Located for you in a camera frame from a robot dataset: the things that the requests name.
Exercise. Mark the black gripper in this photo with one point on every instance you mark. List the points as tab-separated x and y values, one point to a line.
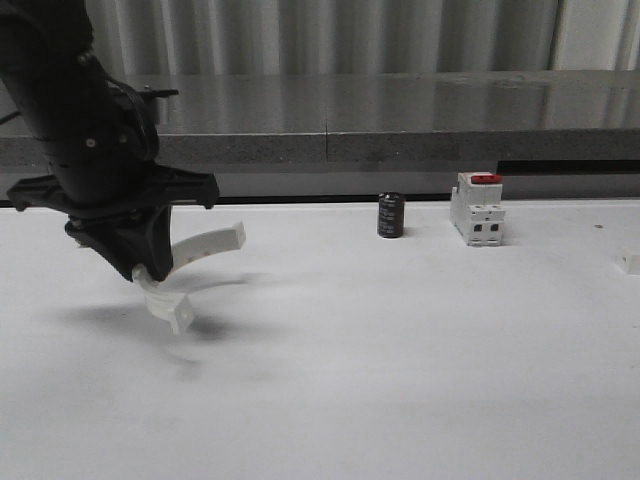
144	208

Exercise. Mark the white half-ring pipe clamp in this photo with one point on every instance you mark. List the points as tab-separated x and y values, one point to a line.
175	307

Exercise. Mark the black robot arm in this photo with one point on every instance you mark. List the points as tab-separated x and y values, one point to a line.
98	137

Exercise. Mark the grey pleated curtain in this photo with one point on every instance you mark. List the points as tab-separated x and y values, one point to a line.
363	37

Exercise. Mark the black cylindrical capacitor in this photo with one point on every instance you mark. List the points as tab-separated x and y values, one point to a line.
390	221

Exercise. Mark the grey stone counter ledge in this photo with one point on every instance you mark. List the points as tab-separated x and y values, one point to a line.
549	134

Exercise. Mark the white circuit breaker red switch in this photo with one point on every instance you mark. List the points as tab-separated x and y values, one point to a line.
476	210

